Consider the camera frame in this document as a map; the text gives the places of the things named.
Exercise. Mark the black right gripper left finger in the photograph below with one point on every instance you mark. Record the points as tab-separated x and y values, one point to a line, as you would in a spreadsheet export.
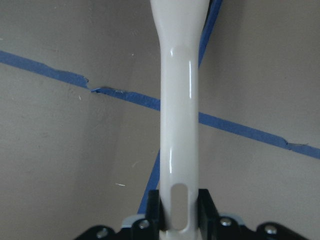
155	212

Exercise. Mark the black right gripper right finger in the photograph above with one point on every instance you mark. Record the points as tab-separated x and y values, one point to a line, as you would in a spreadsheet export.
207	211

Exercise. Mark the white hand brush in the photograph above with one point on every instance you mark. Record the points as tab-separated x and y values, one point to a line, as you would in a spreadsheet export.
179	25

